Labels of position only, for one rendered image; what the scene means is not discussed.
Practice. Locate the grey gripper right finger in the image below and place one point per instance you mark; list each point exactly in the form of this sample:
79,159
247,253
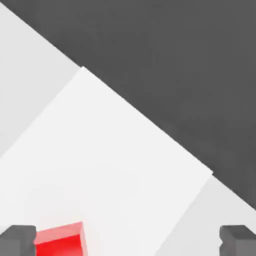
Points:
239,242

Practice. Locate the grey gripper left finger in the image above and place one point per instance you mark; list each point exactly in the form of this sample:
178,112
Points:
16,241

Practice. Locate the small red cube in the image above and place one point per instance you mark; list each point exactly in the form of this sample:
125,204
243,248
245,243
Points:
60,243

